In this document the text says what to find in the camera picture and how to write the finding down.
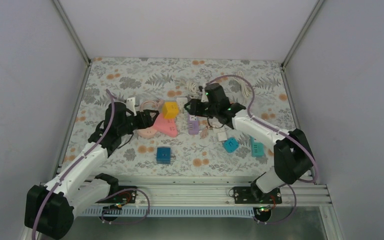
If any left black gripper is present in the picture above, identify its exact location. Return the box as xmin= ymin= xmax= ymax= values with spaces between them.
xmin=118 ymin=110 xmax=159 ymax=136

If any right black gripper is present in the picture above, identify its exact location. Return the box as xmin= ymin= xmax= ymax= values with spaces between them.
xmin=184 ymin=99 xmax=218 ymax=119

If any pink triangular power strip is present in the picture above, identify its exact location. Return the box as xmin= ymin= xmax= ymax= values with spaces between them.
xmin=152 ymin=113 xmax=178 ymax=138

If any yellow cube socket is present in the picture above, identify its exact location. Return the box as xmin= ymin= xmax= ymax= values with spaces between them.
xmin=162 ymin=101 xmax=179 ymax=120

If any purple power strip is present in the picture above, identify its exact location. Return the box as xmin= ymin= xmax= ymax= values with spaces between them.
xmin=188 ymin=114 xmax=200 ymax=135

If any white plug adapter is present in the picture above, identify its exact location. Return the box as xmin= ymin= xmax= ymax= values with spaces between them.
xmin=176 ymin=97 xmax=188 ymax=108

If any dark blue cube socket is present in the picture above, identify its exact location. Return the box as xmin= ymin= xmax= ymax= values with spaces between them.
xmin=156 ymin=146 xmax=171 ymax=165

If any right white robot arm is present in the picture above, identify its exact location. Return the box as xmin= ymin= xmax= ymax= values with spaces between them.
xmin=184 ymin=83 xmax=315 ymax=204

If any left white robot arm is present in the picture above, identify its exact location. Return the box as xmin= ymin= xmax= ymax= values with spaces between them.
xmin=24 ymin=102 xmax=159 ymax=240

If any white square plug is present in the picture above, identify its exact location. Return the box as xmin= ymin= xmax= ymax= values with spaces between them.
xmin=216 ymin=131 xmax=228 ymax=142

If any cyan cube socket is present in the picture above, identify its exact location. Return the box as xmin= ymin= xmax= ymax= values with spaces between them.
xmin=223 ymin=137 xmax=239 ymax=153

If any teal power strip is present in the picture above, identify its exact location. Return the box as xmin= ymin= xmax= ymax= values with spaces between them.
xmin=249 ymin=136 xmax=265 ymax=158

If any pink coiled cable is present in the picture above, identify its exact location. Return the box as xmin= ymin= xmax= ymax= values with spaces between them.
xmin=138 ymin=98 xmax=165 ymax=115

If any white coiled cable centre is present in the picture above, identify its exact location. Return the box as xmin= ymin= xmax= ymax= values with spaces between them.
xmin=184 ymin=79 xmax=200 ymax=99

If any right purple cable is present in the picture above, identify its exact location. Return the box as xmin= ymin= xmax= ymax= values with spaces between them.
xmin=206 ymin=74 xmax=319 ymax=225

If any aluminium rail frame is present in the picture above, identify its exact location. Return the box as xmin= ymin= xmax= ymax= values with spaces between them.
xmin=34 ymin=175 xmax=332 ymax=208

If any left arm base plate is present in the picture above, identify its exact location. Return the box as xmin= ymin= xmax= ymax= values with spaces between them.
xmin=96 ymin=186 xmax=137 ymax=205

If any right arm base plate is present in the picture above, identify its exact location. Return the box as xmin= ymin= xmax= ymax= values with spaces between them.
xmin=231 ymin=186 xmax=283 ymax=205

